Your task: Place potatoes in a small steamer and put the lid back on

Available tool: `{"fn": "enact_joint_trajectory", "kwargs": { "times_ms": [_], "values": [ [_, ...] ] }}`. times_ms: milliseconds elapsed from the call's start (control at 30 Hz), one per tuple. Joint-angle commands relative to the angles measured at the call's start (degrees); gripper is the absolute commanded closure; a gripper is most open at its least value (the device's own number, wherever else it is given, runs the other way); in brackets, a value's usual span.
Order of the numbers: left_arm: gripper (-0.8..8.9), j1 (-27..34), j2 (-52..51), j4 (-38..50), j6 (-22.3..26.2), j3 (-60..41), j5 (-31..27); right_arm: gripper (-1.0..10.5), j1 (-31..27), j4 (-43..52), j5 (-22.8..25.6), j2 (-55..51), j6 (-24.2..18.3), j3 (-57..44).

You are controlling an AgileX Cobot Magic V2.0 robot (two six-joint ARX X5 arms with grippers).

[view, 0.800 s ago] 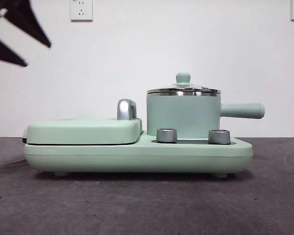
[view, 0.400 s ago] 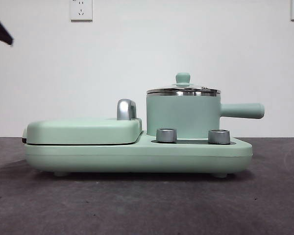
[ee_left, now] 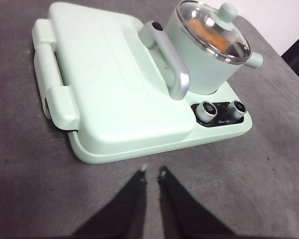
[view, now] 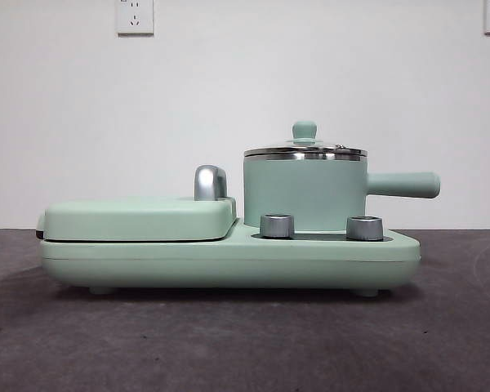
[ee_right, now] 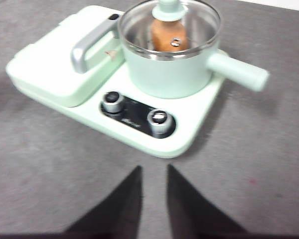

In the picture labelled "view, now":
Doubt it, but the glass lid with green knob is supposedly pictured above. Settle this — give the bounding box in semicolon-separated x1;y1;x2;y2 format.
243;119;368;158

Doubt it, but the silver control knob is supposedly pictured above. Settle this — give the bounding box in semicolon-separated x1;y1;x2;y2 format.
259;212;295;238
345;215;384;241

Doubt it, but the mint green breakfast maker base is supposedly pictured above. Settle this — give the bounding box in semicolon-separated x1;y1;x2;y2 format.
38;217;421;296

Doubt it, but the mint green griddle cover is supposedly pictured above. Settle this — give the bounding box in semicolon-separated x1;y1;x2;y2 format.
36;195;237;243

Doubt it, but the chrome latch handle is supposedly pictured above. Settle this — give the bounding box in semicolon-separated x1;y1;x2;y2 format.
193;164;229;202

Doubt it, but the mint green pot with handle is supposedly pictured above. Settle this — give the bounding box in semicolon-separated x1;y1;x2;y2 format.
243;149;441;229

